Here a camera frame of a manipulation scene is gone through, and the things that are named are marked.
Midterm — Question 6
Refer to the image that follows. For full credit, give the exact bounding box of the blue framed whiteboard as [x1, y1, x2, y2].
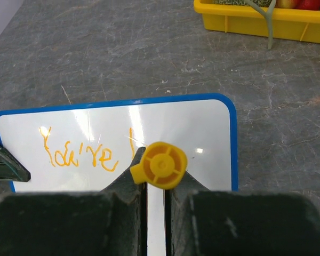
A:
[0, 93, 238, 255]

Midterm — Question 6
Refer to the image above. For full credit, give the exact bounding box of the yellow plastic fruit bin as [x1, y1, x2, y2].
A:
[194, 1, 320, 43]

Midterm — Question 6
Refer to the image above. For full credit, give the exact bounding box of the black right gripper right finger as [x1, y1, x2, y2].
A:
[165, 174, 320, 255]

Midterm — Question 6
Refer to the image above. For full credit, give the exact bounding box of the white orange marker pen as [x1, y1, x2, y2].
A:
[130, 141, 188, 190]

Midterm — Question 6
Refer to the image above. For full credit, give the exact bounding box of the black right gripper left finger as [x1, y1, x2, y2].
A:
[0, 146, 147, 256]

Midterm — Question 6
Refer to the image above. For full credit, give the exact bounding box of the green netted melon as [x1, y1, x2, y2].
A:
[213, 0, 277, 51]

